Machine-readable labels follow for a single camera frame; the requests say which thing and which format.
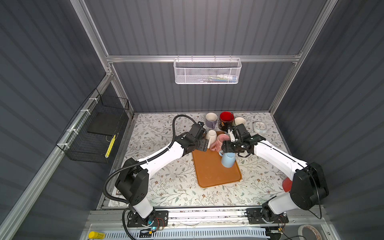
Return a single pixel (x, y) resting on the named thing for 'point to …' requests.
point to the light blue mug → (227, 159)
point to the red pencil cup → (287, 184)
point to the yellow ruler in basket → (110, 146)
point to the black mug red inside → (226, 119)
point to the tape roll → (316, 232)
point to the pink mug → (217, 145)
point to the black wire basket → (93, 136)
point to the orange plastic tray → (213, 168)
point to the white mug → (211, 135)
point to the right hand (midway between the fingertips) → (228, 148)
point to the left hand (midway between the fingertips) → (201, 140)
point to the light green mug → (239, 120)
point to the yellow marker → (93, 234)
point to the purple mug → (211, 120)
